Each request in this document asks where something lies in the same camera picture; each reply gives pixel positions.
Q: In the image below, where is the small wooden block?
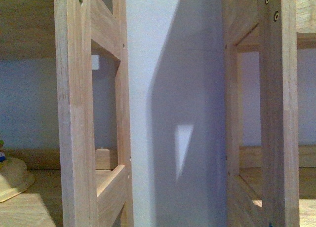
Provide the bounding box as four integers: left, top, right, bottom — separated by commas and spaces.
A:
95, 148, 111, 170

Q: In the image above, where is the cream hat toy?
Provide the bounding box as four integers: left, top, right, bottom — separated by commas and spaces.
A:
0, 157, 35, 202

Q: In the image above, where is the small colourful figurine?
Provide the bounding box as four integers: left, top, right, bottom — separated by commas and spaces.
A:
0, 140, 6, 162

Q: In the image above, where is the left wooden shelf frame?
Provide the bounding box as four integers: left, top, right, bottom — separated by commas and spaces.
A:
0, 0, 134, 227

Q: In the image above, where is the wooden shelf frame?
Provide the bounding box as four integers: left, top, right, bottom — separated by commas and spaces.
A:
222, 0, 316, 227
0, 0, 134, 227

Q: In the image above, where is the right wooden shelf frame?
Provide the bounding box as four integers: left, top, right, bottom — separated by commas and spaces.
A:
222, 0, 316, 227

